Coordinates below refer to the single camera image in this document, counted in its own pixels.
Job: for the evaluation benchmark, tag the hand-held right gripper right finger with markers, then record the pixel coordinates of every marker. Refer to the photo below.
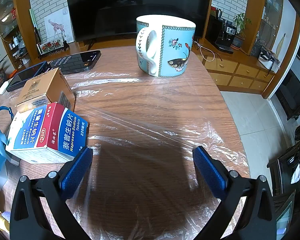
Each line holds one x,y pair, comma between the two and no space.
211,171

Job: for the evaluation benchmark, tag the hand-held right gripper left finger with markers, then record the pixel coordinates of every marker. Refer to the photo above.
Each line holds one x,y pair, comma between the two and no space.
75,172

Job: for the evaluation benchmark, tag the blue red white medicine box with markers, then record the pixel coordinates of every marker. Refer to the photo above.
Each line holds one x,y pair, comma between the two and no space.
55,132

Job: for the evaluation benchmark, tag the lavender white packet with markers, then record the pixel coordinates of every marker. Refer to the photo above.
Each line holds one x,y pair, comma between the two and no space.
5,215

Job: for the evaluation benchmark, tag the brown cardboard box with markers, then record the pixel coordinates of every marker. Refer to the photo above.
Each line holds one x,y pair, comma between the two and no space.
42,87

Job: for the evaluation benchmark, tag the wooden drawer cabinet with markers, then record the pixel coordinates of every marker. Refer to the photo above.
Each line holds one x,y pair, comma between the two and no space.
240,80

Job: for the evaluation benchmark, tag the dark wooden furniture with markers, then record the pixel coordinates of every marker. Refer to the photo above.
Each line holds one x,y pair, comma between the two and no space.
292,97

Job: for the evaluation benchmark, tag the black smartphone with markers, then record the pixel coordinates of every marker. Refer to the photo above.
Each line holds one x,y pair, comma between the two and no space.
75,62

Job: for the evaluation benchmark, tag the white oval object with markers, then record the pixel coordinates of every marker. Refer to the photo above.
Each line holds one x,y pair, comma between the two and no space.
3,87

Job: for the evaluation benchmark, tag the white box with black glasses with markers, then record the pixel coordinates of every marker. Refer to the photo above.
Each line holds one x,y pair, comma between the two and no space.
267,61

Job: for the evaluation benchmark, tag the framed red flower picture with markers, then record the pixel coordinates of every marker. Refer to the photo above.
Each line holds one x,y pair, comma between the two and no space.
51,46

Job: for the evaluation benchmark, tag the blue butterfly print mug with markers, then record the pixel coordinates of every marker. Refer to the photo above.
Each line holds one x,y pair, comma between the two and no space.
175,47

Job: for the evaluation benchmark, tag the black coffee machine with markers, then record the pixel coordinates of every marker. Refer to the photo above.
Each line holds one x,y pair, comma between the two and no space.
222,33

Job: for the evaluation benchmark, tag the giraffe picture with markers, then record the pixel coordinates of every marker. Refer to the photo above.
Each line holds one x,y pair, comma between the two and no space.
56,27

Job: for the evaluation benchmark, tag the green potted plant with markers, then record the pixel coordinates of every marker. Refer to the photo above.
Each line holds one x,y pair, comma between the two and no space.
240,26

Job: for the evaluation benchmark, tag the wooden shelf unit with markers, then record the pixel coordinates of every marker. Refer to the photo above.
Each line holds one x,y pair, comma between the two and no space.
20,30

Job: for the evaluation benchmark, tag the wooden glass door cabinet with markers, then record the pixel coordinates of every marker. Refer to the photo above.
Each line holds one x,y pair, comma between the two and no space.
270,17

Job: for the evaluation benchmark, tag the black flat screen television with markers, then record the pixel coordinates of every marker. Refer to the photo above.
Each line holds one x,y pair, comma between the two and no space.
140,7

